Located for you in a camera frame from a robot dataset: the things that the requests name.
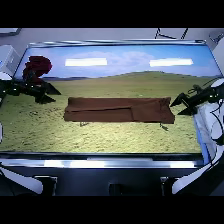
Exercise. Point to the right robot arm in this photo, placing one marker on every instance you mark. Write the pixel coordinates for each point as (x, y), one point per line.
(213, 133)

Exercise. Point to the red garment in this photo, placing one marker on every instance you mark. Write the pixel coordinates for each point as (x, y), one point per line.
(36, 68)

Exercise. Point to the brown pants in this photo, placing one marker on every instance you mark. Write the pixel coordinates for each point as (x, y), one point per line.
(116, 110)

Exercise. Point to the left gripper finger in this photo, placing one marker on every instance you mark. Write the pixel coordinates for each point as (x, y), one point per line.
(51, 89)
(45, 99)

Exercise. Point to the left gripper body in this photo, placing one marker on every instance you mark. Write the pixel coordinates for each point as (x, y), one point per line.
(36, 90)

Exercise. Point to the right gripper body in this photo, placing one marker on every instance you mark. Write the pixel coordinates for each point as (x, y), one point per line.
(196, 97)

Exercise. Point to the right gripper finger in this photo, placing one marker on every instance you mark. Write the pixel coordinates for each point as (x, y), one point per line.
(180, 99)
(188, 110)

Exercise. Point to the silver frame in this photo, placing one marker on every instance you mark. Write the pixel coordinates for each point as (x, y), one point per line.
(100, 164)

